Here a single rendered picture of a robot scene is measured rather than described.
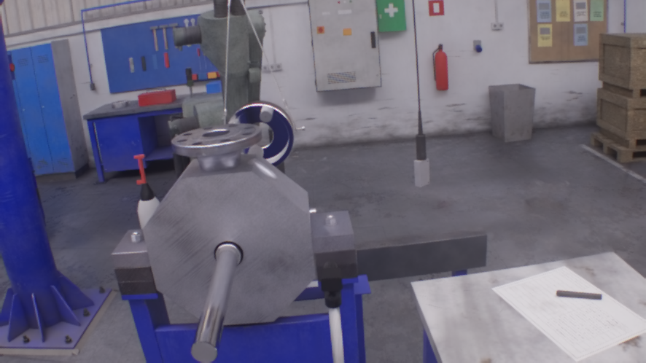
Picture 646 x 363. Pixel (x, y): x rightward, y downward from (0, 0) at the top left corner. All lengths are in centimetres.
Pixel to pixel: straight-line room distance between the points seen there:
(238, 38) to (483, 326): 227
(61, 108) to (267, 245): 564
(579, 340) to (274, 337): 91
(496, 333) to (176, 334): 97
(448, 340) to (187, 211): 80
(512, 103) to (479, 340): 531
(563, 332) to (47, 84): 640
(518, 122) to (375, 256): 491
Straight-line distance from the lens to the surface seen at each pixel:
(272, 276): 154
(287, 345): 170
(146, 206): 424
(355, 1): 631
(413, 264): 201
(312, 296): 182
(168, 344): 176
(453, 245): 202
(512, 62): 714
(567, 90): 753
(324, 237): 150
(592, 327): 155
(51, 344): 341
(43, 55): 695
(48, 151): 717
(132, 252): 159
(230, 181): 143
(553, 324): 154
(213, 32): 316
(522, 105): 666
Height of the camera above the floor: 173
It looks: 17 degrees down
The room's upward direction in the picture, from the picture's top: 5 degrees counter-clockwise
